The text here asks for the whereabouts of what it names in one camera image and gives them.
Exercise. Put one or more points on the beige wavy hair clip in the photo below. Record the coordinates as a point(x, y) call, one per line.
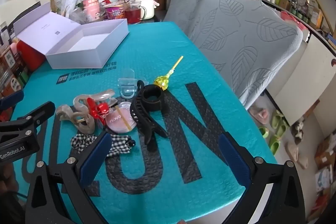
point(65, 112)

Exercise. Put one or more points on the green slipper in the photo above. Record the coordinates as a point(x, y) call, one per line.
point(263, 132)
point(278, 116)
point(283, 127)
point(274, 144)

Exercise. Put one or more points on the white water jug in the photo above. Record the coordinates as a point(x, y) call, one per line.
point(145, 3)

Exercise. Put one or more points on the row of cosmetic bottles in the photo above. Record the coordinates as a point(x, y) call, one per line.
point(294, 3)

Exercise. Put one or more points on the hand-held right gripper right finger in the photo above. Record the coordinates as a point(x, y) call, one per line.
point(235, 161)

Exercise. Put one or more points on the pink panda paper cup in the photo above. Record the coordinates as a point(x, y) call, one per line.
point(93, 14)

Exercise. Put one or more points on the red bow hair clip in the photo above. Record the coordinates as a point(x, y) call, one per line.
point(98, 108)

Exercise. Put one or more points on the yellow lollipop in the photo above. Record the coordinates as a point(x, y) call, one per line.
point(161, 82)

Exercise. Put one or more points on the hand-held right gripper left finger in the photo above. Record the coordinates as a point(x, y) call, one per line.
point(94, 161)

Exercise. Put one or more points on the beige slippers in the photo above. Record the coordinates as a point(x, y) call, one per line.
point(296, 154)

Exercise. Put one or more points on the black hair claw clip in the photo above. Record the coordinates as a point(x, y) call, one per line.
point(143, 113)

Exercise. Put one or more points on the black white gingham scrunchie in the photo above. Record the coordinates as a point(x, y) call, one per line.
point(118, 146)

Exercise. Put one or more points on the round clear compact case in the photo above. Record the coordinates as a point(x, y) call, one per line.
point(119, 120)

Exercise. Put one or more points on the pink plastic tray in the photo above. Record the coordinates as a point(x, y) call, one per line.
point(291, 19)

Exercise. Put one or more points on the glass mug of red tea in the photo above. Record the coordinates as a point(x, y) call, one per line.
point(134, 15)

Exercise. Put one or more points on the clear plastic hair clip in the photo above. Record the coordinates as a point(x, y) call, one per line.
point(127, 87)

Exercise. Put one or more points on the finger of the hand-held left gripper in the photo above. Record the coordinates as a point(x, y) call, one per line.
point(11, 99)
point(39, 113)

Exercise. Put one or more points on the pale lavender gift box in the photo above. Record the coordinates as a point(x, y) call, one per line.
point(76, 40)

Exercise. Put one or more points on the teal printed bubble mat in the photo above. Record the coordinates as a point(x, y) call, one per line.
point(162, 50)

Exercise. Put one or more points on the white cabinet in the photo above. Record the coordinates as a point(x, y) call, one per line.
point(309, 74)

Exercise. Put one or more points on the purple instant noodle bowl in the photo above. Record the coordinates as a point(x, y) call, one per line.
point(115, 12)

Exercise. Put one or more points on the pink slippers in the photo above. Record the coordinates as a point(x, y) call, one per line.
point(258, 113)

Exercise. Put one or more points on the black package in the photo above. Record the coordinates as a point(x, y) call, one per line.
point(23, 14)

